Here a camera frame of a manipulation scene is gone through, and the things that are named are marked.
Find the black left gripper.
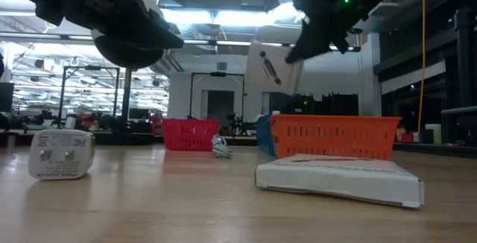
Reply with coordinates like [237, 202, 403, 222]
[35, 0, 186, 50]

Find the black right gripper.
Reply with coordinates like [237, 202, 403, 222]
[285, 0, 361, 65]

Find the white box product picture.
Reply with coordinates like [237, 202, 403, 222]
[244, 40, 305, 95]

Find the white cardboard box red print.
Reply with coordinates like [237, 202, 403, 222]
[254, 154, 425, 209]

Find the white power adapter plug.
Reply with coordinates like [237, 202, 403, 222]
[28, 129, 96, 181]

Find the blue plastic bin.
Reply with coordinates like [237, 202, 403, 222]
[255, 114, 279, 157]

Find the black lamp pole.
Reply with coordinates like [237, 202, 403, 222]
[121, 67, 133, 124]

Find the ceiling light strip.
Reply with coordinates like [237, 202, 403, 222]
[182, 39, 361, 53]

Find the small background monitor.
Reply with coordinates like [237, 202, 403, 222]
[128, 107, 151, 122]

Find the red background object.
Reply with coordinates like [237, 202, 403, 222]
[151, 113, 165, 136]

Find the orange plastic basket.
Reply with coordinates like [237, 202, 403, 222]
[268, 114, 402, 161]

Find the red plastic basket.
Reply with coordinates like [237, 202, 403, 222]
[162, 118, 221, 151]

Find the green white container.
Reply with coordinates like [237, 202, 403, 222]
[424, 123, 443, 145]

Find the black monitor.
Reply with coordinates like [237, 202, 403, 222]
[0, 82, 15, 113]

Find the grey horizontal bar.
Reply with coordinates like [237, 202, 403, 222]
[441, 106, 477, 116]

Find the black stand frame with camera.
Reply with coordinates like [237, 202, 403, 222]
[189, 71, 247, 122]

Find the yellow hanging cable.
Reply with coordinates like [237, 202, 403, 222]
[416, 0, 427, 134]

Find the white coiled cable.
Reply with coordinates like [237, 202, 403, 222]
[212, 134, 233, 159]

